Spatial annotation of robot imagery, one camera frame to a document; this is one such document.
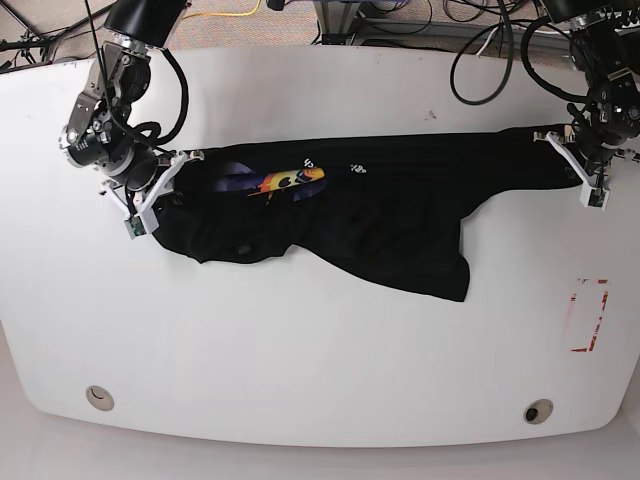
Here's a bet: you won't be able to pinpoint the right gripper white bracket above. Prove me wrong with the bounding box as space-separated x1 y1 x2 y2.
100 150 205 236

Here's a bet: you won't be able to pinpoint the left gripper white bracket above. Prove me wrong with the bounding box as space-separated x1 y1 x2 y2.
533 128 639 191

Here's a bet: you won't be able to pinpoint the black printed T-shirt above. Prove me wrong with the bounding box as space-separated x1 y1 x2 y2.
154 127 580 302

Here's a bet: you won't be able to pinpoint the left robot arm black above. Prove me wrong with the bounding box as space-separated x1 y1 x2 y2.
521 1 639 210

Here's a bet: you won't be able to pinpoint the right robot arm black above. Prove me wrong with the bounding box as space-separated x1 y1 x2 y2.
59 1 204 238

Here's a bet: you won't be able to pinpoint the red tape rectangle marking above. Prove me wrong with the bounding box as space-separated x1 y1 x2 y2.
564 278 610 353

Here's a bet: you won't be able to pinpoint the black tripod legs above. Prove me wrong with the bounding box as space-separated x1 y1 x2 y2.
1 1 115 74

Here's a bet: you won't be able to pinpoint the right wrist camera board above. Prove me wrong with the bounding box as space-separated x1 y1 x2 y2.
124 216 146 239

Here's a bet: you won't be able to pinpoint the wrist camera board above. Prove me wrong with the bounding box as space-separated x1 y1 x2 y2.
124 216 146 239
579 184 610 210

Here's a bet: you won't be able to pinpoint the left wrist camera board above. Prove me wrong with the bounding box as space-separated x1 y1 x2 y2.
579 184 610 210

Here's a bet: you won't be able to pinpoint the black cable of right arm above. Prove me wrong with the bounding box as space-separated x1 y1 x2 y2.
82 0 192 151

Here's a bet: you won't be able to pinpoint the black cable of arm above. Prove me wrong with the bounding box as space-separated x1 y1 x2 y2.
448 0 571 106
82 0 192 151

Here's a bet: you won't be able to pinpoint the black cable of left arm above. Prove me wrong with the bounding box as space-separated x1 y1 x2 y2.
448 0 571 106

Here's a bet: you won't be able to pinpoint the white cable on floor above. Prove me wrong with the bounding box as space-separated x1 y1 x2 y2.
476 23 501 55

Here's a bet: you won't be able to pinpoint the left table cable grommet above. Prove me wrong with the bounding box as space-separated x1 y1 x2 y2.
86 385 115 412

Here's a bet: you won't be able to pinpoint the table cable grommet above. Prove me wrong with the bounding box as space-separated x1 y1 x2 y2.
523 399 554 425
86 385 115 412

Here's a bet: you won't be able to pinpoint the yellow cable on floor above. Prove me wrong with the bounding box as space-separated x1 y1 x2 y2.
182 0 261 21

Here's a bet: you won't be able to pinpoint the aluminium frame post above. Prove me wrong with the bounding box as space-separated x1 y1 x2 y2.
312 1 362 45

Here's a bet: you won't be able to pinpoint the right table cable grommet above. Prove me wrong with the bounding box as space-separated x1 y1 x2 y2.
523 399 554 425

